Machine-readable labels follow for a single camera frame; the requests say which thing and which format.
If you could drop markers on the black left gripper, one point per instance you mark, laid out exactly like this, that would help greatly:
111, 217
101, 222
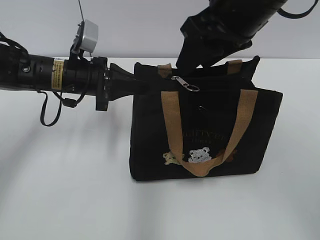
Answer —
113, 82

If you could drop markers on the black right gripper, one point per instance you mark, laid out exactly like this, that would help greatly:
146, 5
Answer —
215, 33

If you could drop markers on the silver zipper pull with ring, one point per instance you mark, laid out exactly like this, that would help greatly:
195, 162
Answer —
186, 85

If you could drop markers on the black canvas tote bag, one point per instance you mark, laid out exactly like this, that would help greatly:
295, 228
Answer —
222, 130

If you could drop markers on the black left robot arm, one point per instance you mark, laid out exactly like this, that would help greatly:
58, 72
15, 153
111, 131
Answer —
21, 71

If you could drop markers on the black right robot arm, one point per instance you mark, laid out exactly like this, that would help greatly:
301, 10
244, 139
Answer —
263, 10

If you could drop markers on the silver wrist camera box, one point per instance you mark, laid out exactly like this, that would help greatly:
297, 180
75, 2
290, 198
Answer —
86, 37

